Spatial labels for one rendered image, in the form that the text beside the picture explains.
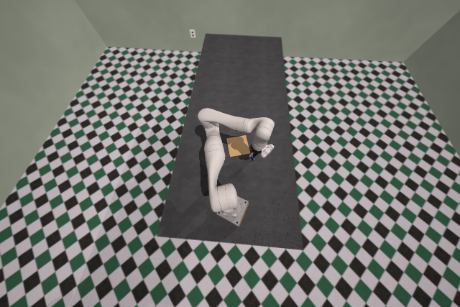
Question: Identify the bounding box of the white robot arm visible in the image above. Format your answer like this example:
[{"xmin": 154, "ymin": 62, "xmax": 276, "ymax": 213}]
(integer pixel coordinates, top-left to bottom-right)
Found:
[{"xmin": 198, "ymin": 108, "xmax": 275, "ymax": 218}]

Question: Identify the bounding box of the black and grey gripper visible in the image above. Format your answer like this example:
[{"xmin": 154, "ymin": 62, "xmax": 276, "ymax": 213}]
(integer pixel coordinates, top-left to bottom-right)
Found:
[{"xmin": 248, "ymin": 147, "xmax": 261, "ymax": 159}]

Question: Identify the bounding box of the peach flat mat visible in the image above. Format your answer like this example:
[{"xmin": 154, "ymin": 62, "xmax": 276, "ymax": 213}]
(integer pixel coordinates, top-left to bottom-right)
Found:
[{"xmin": 226, "ymin": 135, "xmax": 250, "ymax": 157}]

